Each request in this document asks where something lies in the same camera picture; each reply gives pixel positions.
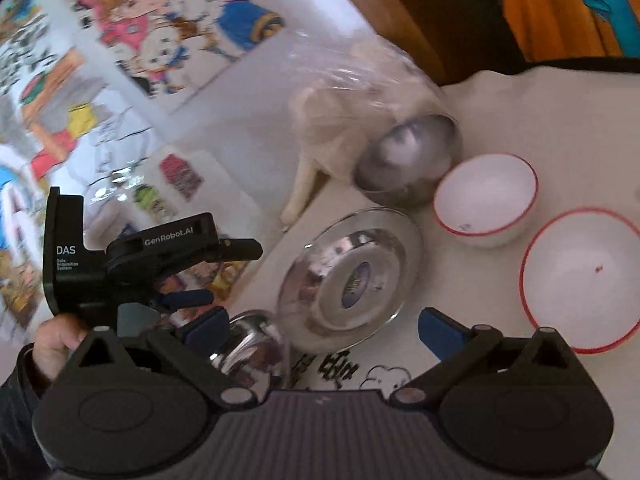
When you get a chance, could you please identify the child and teddy bear poster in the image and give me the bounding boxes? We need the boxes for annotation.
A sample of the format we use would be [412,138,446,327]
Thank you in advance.
[47,0,288,113]

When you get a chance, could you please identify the person's left hand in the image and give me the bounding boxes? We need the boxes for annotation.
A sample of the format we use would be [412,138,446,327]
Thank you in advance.
[32,315,90,397]

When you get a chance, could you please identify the figure with fan poster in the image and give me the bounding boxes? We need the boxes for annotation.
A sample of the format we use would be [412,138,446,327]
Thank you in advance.
[0,0,88,341]

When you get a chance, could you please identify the orange dress painting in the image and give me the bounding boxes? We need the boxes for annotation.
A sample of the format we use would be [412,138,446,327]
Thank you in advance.
[500,0,640,61]

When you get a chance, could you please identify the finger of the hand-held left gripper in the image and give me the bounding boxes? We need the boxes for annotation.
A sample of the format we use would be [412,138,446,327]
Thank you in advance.
[216,239,264,263]
[152,287,213,313]

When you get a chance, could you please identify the large steel bowl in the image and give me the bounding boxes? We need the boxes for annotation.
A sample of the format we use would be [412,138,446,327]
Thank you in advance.
[354,114,462,207]

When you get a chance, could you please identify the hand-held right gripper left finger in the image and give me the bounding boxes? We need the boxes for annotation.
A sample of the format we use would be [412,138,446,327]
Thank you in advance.
[70,307,258,408]

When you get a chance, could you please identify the small steel bowl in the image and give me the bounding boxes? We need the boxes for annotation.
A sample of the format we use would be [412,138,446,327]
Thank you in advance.
[207,309,291,392]

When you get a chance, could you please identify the white stick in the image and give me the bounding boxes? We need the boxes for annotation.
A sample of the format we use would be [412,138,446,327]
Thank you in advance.
[280,157,322,233]

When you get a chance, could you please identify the large white red-rimmed bowl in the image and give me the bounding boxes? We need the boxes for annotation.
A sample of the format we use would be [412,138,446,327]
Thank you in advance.
[519,207,640,356]

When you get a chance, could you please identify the small white red-rimmed bowl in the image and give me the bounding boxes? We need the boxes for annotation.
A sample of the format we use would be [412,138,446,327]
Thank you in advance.
[432,154,539,250]

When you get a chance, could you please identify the steel plate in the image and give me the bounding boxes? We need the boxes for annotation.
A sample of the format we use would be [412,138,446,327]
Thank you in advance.
[276,207,424,353]

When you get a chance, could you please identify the table scene drawing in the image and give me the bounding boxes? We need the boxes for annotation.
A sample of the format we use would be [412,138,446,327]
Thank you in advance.
[20,50,157,201]

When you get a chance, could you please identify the colourful houses drawing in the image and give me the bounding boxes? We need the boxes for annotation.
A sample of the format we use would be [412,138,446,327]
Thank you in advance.
[85,146,257,313]

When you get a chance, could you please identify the person's left forearm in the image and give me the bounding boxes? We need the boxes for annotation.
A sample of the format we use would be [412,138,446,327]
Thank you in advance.
[0,344,53,480]

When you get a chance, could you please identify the plastic bag of white buns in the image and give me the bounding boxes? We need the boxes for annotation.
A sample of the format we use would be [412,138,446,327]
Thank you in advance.
[289,35,447,187]

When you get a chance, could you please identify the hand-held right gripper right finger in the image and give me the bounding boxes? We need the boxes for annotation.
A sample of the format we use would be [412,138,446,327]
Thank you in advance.
[390,307,576,408]

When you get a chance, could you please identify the white printed table cover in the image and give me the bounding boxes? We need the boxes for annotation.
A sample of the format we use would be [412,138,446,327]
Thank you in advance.
[220,62,640,466]

